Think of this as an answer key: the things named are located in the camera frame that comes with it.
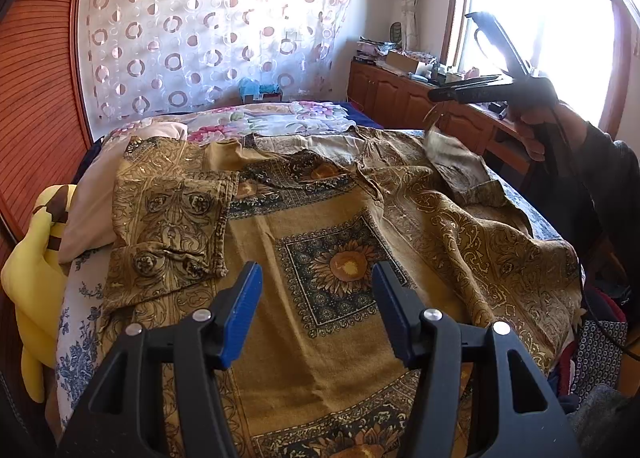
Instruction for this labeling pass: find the gold patterned shirt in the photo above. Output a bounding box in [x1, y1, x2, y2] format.
[97, 125, 583, 458]

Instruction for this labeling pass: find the pink floral quilt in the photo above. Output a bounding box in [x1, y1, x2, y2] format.
[102, 100, 383, 149]

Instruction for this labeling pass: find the blue floral bedsheet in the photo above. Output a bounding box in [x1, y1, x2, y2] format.
[55, 135, 587, 434]

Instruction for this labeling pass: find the window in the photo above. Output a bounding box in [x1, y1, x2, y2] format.
[442, 0, 640, 141]

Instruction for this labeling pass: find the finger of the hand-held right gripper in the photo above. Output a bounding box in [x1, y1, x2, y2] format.
[464, 11, 537, 80]
[428, 75, 517, 104]

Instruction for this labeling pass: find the sheer circle-patterned curtain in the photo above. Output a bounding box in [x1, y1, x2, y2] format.
[75, 0, 353, 121]

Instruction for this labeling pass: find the yellow plush toy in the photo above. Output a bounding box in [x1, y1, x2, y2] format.
[0, 183, 78, 404]

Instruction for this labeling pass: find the person's right forearm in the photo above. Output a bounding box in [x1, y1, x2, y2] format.
[565, 120, 640, 264]

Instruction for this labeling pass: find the cardboard box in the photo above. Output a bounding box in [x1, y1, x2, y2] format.
[384, 50, 427, 76]

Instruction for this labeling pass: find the beige pillow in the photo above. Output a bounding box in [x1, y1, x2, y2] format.
[65, 120, 188, 264]

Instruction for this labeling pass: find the wooden slatted panel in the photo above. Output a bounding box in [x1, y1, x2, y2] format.
[0, 0, 95, 244]

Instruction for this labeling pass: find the blue tissue pack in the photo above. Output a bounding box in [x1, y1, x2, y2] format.
[238, 77, 282, 103]

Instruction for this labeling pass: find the wooden cabinet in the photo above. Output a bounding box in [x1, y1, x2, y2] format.
[348, 59, 537, 180]

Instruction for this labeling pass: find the grey cloth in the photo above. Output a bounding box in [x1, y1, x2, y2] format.
[565, 383, 640, 458]

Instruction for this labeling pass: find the dark dotted bag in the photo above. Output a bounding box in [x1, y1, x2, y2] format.
[572, 320, 628, 391]

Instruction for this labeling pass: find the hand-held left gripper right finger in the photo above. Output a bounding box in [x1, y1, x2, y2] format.
[372, 261, 576, 458]

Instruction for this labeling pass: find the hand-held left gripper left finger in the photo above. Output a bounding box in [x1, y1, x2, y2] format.
[57, 262, 264, 458]

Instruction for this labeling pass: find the person's right hand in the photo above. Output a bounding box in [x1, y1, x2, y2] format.
[517, 102, 592, 164]

